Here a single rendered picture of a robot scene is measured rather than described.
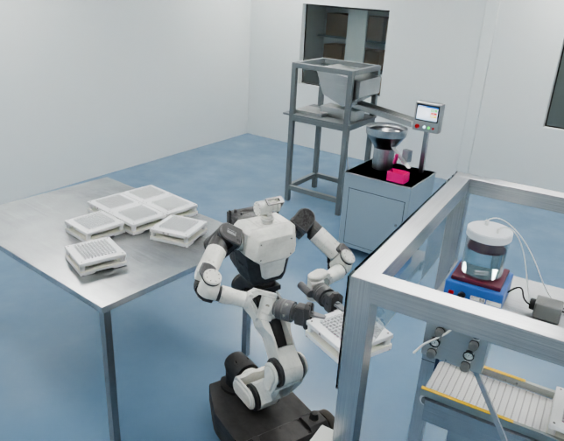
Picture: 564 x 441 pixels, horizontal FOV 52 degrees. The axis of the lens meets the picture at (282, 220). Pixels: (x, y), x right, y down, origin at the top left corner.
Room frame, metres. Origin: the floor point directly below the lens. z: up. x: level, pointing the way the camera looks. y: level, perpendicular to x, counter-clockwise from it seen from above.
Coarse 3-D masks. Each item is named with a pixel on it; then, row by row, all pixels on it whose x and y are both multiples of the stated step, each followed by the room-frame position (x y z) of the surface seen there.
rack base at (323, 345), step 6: (306, 330) 1.95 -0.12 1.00; (312, 336) 1.91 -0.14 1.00; (318, 336) 1.91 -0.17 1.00; (318, 342) 1.88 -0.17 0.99; (324, 342) 1.87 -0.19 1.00; (324, 348) 1.84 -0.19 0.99; (330, 348) 1.83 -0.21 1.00; (372, 348) 1.85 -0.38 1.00; (378, 348) 1.85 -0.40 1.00; (384, 348) 1.86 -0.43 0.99; (390, 348) 1.88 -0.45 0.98; (330, 354) 1.81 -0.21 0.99; (336, 354) 1.80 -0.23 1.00; (372, 354) 1.83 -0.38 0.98; (336, 360) 1.78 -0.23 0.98
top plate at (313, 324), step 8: (336, 312) 2.02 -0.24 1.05; (312, 320) 1.95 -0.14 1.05; (312, 328) 1.91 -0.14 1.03; (320, 328) 1.90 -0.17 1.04; (384, 328) 1.92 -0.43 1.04; (328, 336) 1.85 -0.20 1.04; (384, 336) 1.87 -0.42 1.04; (392, 336) 1.88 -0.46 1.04; (336, 344) 1.80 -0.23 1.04; (376, 344) 1.84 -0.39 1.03
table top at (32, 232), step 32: (64, 192) 3.66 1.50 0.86; (96, 192) 3.70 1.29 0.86; (0, 224) 3.10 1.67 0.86; (32, 224) 3.12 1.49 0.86; (64, 224) 3.15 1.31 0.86; (32, 256) 2.71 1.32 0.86; (64, 256) 2.73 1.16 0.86; (128, 256) 2.77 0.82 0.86; (160, 256) 2.79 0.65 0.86; (192, 256) 2.81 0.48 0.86; (64, 288) 2.44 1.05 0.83; (96, 288) 2.42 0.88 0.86; (128, 288) 2.44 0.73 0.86
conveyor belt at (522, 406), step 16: (448, 368) 1.97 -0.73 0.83; (432, 384) 1.86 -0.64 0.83; (448, 384) 1.87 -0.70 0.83; (464, 384) 1.88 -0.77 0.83; (496, 384) 1.89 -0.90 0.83; (464, 400) 1.78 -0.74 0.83; (480, 400) 1.79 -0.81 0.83; (496, 400) 1.79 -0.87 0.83; (512, 400) 1.80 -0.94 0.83; (528, 400) 1.80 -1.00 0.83; (544, 400) 1.81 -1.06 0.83; (512, 416) 1.70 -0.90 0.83; (528, 416) 1.71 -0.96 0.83; (544, 416) 1.71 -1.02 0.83
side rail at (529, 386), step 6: (486, 372) 1.94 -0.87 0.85; (492, 372) 1.93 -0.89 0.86; (498, 378) 1.91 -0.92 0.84; (504, 378) 1.90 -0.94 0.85; (510, 378) 1.89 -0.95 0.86; (516, 384) 1.88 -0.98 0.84; (522, 384) 1.87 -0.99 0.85; (528, 384) 1.86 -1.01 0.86; (534, 384) 1.85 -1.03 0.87; (534, 390) 1.85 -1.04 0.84; (540, 390) 1.84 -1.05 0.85; (546, 390) 1.83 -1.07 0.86; (552, 390) 1.82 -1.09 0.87; (546, 396) 1.82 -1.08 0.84; (552, 396) 1.81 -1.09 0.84
